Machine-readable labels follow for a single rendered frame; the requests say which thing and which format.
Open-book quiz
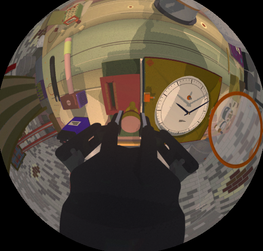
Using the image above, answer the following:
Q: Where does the dark blue clock hand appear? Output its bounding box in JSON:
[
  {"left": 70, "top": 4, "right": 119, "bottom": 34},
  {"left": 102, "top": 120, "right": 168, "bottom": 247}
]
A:
[
  {"left": 176, "top": 103, "right": 189, "bottom": 115},
  {"left": 184, "top": 100, "right": 210, "bottom": 116}
]

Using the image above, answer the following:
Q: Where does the red pipe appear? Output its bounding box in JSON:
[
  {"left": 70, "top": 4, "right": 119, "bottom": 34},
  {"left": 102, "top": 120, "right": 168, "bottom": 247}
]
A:
[
  {"left": 20, "top": 130, "right": 59, "bottom": 153},
  {"left": 18, "top": 121, "right": 54, "bottom": 142}
]

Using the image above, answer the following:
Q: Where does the olive yellow clock case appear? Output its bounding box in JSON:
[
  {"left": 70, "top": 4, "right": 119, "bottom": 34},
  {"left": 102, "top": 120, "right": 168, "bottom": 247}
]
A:
[{"left": 142, "top": 57, "right": 223, "bottom": 144}]

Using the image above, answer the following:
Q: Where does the purple box with white label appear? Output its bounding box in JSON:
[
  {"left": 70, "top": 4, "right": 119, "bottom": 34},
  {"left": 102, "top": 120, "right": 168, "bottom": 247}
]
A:
[{"left": 61, "top": 116, "right": 91, "bottom": 135}]

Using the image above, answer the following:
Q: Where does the brown and purple box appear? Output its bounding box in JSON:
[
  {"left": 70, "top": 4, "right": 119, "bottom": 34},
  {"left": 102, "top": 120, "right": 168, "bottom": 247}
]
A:
[{"left": 60, "top": 90, "right": 88, "bottom": 111}]

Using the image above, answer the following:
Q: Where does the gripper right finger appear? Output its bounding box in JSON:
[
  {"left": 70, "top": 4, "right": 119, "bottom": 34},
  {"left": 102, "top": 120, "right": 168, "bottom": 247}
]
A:
[{"left": 139, "top": 111, "right": 200, "bottom": 175}]

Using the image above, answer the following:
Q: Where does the olive square pad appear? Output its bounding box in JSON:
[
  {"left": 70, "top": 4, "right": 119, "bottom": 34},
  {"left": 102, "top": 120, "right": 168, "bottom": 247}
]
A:
[{"left": 47, "top": 10, "right": 67, "bottom": 26}]

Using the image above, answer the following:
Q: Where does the pink and olive clock key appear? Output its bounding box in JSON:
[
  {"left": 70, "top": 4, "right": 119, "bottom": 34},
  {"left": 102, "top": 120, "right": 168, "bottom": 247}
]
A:
[{"left": 120, "top": 101, "right": 143, "bottom": 134}]

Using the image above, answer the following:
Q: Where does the orange rimmed round glass door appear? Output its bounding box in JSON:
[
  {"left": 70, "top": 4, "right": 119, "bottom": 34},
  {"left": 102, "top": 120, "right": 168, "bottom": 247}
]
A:
[{"left": 208, "top": 91, "right": 263, "bottom": 169}]

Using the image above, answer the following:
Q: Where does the pink tube with yellow band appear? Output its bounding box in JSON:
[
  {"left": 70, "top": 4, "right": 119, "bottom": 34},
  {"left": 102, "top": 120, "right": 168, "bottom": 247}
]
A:
[{"left": 63, "top": 37, "right": 75, "bottom": 95}]

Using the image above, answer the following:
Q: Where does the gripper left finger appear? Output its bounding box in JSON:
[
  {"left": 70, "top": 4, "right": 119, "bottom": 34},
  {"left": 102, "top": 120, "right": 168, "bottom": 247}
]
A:
[{"left": 55, "top": 110, "right": 124, "bottom": 172}]

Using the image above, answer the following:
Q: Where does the red ledge with slot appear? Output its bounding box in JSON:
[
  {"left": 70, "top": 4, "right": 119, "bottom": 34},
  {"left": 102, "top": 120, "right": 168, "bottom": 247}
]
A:
[{"left": 99, "top": 74, "right": 143, "bottom": 116}]

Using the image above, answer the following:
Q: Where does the red and green keypad device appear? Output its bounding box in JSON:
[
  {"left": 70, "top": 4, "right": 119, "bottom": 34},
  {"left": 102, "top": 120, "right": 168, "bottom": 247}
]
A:
[{"left": 62, "top": 3, "right": 84, "bottom": 26}]

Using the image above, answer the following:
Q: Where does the black curved bar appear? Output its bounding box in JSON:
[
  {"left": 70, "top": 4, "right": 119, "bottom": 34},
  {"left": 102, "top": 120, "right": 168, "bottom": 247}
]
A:
[{"left": 49, "top": 56, "right": 61, "bottom": 103}]

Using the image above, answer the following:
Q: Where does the white clock dial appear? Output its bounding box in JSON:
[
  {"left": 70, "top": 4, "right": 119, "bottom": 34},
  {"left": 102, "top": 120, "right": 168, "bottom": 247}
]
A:
[{"left": 154, "top": 76, "right": 210, "bottom": 136}]

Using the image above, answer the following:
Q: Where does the olive striped barrel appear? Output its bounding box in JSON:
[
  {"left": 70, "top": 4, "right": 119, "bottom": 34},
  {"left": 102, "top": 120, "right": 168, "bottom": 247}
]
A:
[{"left": 0, "top": 76, "right": 48, "bottom": 175}]

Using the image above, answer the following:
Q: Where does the purple book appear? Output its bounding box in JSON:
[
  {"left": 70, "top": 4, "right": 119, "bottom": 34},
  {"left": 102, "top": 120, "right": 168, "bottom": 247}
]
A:
[{"left": 228, "top": 42, "right": 245, "bottom": 69}]

